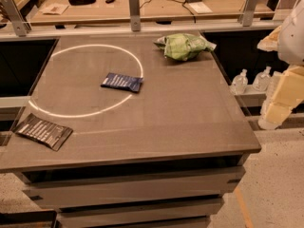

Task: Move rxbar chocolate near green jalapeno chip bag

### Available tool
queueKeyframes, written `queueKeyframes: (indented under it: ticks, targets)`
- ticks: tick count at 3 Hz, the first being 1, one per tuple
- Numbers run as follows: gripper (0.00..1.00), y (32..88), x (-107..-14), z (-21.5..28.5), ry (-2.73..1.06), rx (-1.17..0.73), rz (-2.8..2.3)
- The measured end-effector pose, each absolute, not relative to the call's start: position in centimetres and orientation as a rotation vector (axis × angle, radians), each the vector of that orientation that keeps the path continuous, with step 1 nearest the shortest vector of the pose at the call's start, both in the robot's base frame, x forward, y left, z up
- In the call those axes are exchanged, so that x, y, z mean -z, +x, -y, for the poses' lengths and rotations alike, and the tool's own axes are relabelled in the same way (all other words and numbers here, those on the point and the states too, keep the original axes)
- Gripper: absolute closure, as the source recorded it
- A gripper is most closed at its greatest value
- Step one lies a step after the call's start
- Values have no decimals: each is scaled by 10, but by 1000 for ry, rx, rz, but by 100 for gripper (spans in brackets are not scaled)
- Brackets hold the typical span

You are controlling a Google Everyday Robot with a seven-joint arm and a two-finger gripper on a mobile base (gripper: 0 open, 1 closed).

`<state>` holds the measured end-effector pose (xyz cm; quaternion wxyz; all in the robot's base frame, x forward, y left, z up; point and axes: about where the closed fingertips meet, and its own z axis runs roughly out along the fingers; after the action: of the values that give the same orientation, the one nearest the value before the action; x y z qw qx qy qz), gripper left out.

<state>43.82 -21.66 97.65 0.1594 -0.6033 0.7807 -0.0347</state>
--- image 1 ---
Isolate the small black remote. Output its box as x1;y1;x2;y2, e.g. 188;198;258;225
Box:
105;0;115;4

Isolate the grey metal bracket middle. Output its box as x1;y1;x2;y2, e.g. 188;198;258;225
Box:
128;0;141;31

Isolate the clear sanitizer bottle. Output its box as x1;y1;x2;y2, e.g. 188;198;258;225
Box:
253;66;271;91
231;69;248;95

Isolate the grey metal bracket right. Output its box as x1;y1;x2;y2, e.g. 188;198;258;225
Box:
238;0;258;27

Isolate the grey drawer cabinet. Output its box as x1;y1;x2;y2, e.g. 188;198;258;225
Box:
18;156;245;228

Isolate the clear sanitizer bottle left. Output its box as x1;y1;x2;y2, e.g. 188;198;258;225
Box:
231;69;248;95

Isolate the green jalapeno chip bag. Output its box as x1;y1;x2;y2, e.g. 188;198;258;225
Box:
154;33;217;62

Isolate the grey metal bracket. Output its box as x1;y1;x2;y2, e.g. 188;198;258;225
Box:
238;0;258;27
0;0;31;37
128;0;141;31

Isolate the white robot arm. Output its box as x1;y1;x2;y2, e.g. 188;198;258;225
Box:
257;0;304;130

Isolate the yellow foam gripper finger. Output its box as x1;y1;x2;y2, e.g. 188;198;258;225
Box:
258;65;304;130
256;26;281;51

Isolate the black rxbar chocolate wrapper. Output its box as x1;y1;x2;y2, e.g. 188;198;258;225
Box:
13;113;73;151

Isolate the black pouch on desk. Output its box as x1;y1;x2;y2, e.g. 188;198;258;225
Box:
68;0;96;6

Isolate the clear sanitizer bottle right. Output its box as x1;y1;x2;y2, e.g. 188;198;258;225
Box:
253;66;271;91

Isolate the grey metal bracket left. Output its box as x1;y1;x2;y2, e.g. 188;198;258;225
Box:
0;0;31;37

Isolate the paper packet on desk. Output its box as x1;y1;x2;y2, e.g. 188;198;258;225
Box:
42;3;68;15

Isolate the blue rxbar wrapper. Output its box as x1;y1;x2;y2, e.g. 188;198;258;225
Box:
101;73;143;92

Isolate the white paper sheet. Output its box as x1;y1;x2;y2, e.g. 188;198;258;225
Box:
189;2;212;14

